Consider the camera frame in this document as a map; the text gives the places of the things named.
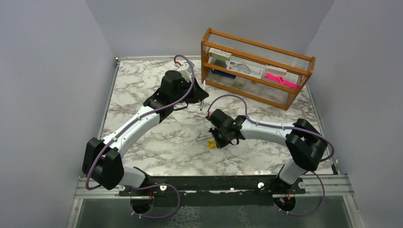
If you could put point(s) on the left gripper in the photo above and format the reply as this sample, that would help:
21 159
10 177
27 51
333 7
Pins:
198 93

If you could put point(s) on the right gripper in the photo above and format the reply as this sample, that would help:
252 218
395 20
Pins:
220 144

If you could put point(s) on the yellow pen cap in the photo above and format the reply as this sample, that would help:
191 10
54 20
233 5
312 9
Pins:
211 144

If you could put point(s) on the grey pen teal end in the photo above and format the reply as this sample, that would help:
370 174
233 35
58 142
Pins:
203 137

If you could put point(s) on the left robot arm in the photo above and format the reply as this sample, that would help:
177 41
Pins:
103 157

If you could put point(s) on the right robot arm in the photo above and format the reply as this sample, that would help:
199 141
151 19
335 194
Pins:
305 144

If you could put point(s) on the blue flat box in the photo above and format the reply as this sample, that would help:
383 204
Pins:
224 74

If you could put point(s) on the small white box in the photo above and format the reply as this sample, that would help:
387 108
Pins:
239 81

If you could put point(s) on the white green box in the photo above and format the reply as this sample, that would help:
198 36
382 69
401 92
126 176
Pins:
219 54

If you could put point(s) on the orange wooden shelf rack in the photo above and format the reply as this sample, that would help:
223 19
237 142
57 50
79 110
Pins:
292 66

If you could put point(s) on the white printed card package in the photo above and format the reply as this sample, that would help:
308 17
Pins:
248 69

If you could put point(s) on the pink plastic tool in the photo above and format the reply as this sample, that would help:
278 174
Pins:
282 81

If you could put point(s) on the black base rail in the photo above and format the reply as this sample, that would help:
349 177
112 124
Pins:
204 191

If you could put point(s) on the aluminium frame rail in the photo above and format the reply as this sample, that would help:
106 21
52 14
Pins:
331 185

